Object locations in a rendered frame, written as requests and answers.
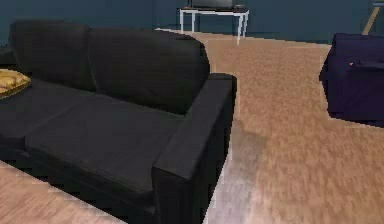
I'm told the black sofa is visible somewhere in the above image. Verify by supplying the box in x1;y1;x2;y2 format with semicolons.
0;19;238;224

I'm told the white table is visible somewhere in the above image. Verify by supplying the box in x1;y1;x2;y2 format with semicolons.
179;7;250;46

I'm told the black television set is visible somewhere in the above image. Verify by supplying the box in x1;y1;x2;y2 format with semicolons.
187;0;238;10

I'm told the dark purple armchair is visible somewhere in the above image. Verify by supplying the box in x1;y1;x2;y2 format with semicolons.
319;32;384;128

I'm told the yellow cushion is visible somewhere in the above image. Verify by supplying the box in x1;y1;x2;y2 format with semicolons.
0;68;32;99

